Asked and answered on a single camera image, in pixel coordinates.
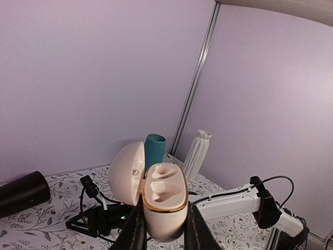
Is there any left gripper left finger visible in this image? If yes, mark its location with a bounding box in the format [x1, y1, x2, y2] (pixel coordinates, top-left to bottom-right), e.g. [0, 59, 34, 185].
[109, 200, 147, 250]

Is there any teal plastic cup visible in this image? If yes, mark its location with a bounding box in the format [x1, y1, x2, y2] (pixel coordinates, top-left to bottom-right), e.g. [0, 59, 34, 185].
[144, 134, 167, 173]

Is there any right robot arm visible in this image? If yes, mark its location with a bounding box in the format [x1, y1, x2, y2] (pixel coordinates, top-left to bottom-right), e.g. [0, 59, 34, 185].
[66, 176, 309, 244]

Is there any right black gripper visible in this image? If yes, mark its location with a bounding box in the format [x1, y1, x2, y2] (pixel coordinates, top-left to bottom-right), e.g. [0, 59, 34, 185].
[65, 204, 133, 237]

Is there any white pleated vase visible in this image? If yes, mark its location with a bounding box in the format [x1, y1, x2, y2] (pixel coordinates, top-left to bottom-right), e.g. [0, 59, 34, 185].
[183, 129, 212, 180]

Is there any right aluminium frame post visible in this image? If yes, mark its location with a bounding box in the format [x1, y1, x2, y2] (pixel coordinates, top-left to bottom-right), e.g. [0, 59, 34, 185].
[168, 1, 221, 156]

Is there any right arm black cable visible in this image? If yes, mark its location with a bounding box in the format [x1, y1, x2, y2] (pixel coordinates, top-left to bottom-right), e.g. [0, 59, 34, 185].
[79, 182, 125, 238]

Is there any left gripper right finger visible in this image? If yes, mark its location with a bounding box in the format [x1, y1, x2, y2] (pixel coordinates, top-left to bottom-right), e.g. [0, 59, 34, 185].
[184, 202, 224, 250]

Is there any cream earbud charging case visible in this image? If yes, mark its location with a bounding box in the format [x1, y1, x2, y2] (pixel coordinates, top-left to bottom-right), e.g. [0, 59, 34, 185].
[109, 142, 188, 242]

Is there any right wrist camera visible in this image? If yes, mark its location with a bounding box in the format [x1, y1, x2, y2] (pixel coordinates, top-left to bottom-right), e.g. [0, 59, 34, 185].
[80, 175, 98, 198]

